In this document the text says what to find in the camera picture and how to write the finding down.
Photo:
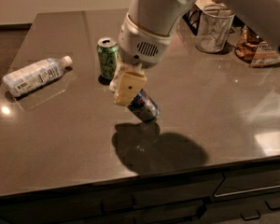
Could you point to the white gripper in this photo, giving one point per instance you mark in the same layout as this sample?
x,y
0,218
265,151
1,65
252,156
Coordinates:
x,y
139,46

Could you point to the silver blue Red Bull can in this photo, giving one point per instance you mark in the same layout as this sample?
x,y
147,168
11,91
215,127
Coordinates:
x,y
144,107

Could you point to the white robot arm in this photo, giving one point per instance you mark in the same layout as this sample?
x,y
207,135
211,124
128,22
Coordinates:
x,y
148,28

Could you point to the green soda can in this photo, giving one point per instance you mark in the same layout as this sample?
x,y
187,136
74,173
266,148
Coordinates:
x,y
108,54

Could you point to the clear plastic water bottle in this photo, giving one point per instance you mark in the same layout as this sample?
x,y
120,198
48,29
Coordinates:
x,y
35,75

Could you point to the brown snack bag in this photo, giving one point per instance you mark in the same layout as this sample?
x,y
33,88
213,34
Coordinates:
x,y
253,50

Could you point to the black wire basket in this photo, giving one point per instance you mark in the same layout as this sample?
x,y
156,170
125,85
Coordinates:
x,y
192,19

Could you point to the wire mesh cup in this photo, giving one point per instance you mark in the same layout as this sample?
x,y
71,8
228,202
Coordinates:
x,y
214,28

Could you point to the black drawer handle left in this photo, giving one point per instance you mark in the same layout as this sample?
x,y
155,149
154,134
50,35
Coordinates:
x,y
117,204

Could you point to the black drawer handle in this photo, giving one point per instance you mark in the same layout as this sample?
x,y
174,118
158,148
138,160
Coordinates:
x,y
117,204
249,215
273,204

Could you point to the silver drawer handle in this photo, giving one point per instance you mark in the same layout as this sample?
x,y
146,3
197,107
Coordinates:
x,y
227,191

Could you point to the black drawer handle middle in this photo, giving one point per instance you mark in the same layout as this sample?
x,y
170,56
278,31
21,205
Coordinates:
x,y
249,215

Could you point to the black drawer handle right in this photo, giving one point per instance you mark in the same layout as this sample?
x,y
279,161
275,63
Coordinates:
x,y
273,204

